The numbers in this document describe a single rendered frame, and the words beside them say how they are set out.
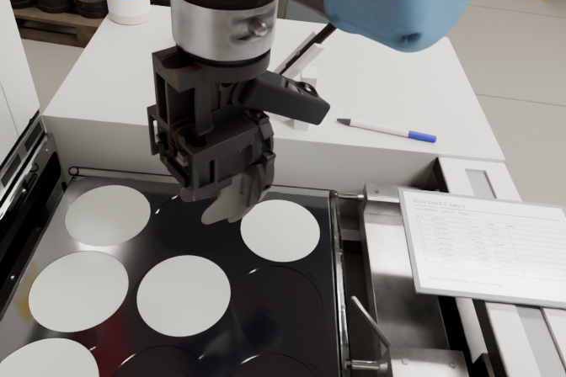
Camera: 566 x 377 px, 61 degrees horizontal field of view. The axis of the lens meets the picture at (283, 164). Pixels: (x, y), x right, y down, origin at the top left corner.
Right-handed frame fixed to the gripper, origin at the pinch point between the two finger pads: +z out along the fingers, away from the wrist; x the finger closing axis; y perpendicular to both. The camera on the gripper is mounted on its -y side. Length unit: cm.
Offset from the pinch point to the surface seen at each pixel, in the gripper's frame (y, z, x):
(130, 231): 7.3, 9.5, -10.8
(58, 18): -53, 87, -216
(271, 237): -6.0, 9.5, 0.0
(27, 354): 22.4, 9.4, -2.9
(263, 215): -7.5, 9.5, -3.5
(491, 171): -33.8, 3.4, 12.1
